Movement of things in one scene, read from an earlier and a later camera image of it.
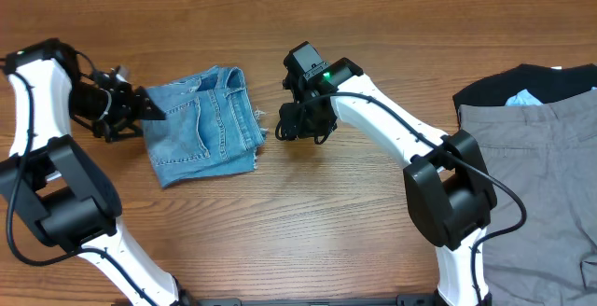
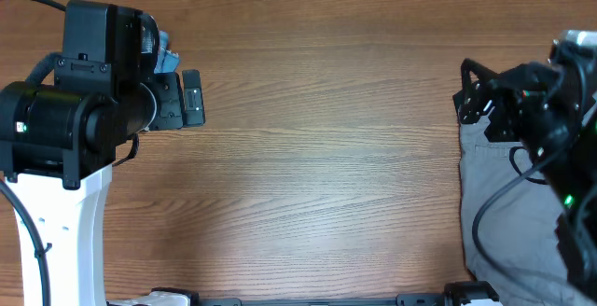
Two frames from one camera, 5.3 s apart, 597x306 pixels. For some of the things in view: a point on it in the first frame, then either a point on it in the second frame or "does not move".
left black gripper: (135, 109) to (171, 112)
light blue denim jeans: (211, 127) to (167, 61)
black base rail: (386, 300) does not move
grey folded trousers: (548, 152) does not move
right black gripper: (292, 130) to (519, 103)
